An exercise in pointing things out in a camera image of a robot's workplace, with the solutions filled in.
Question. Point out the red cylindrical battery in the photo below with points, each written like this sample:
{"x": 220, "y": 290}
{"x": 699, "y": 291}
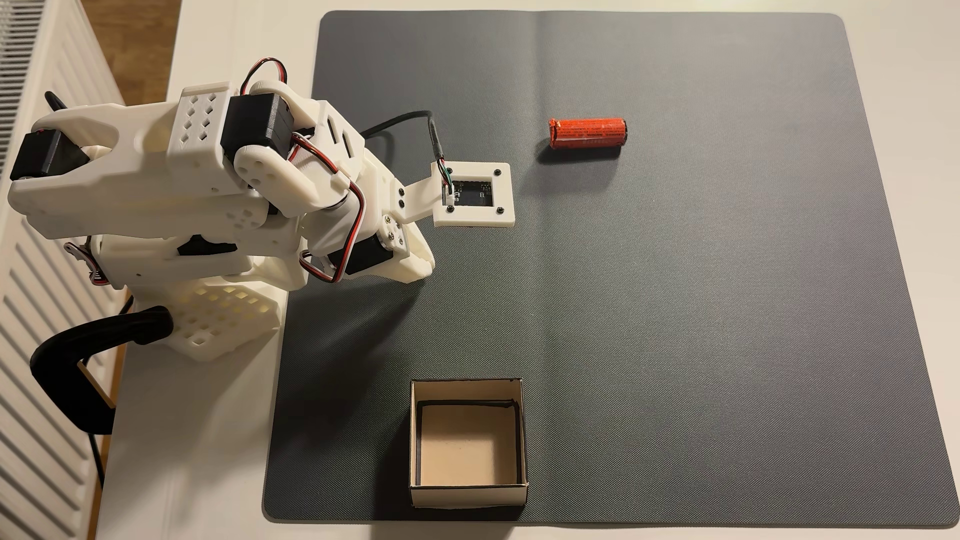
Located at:
{"x": 589, "y": 133}

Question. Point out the small open cardboard box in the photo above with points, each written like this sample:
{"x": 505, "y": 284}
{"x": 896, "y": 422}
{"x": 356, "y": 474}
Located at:
{"x": 466, "y": 442}

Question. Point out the dark grey table mat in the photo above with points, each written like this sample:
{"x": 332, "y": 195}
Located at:
{"x": 675, "y": 300}

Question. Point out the black table clamp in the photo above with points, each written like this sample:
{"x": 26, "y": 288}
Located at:
{"x": 67, "y": 360}

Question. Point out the white radiator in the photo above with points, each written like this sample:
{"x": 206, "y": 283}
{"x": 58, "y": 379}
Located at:
{"x": 37, "y": 420}

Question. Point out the white square camera mount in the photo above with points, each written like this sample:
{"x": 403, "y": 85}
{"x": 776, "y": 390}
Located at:
{"x": 480, "y": 193}

